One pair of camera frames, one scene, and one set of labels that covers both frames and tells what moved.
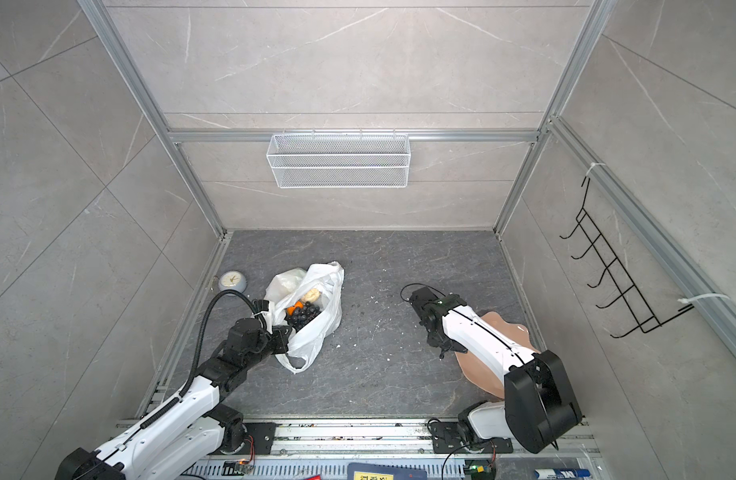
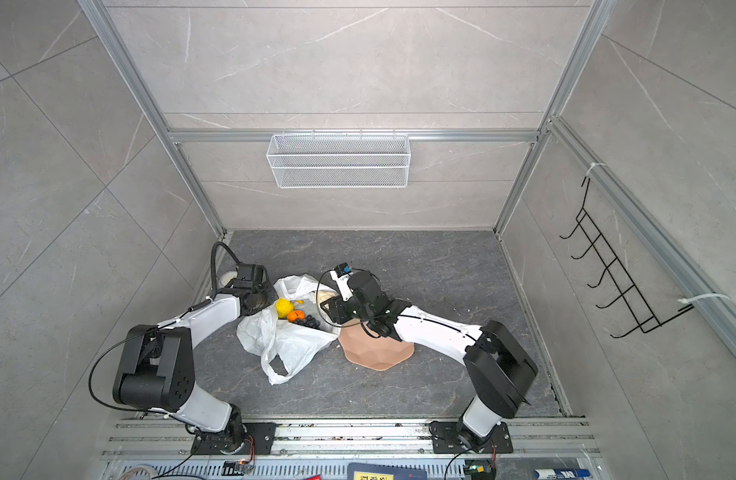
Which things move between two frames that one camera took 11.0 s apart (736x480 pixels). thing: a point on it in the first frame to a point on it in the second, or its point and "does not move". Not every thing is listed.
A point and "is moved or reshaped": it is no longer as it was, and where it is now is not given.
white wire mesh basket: [340, 161] does not move
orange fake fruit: [298, 304] is moved or reshaped
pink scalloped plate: [478, 374] is moved or reshaped
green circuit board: [479, 469] does not move
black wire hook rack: [626, 288] does not move
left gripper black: [281, 335] to [272, 294]
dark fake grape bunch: [302, 315] is moved or reshaped
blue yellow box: [366, 471] does not move
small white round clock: [232, 280] does not move
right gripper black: [453, 346] to [337, 312]
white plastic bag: [287, 287] is moved or reshaped
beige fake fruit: [311, 295] to [324, 295]
